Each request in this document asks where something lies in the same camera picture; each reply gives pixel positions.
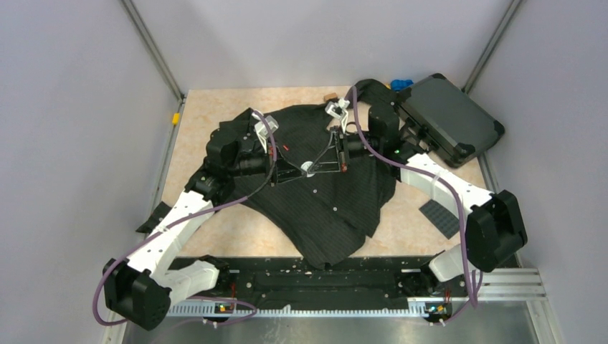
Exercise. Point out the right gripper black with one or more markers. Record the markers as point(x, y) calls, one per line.
point(333, 166)

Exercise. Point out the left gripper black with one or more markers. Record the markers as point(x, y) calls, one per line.
point(280, 165)

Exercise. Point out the black pinstriped shirt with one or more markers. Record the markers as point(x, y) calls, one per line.
point(324, 218)

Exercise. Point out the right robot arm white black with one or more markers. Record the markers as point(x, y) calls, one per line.
point(490, 224)

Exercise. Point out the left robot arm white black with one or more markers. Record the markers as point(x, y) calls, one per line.
point(141, 286)

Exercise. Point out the brown wooden block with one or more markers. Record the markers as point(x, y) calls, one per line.
point(330, 97)

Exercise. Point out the blue toy piece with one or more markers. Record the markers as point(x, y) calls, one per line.
point(398, 85)

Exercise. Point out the dark grey hard case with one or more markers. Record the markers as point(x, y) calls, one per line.
point(454, 125)

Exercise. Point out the dark grey studded baseplate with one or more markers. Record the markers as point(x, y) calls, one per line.
point(441, 218)

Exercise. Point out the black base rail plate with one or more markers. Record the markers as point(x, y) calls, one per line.
point(357, 283)

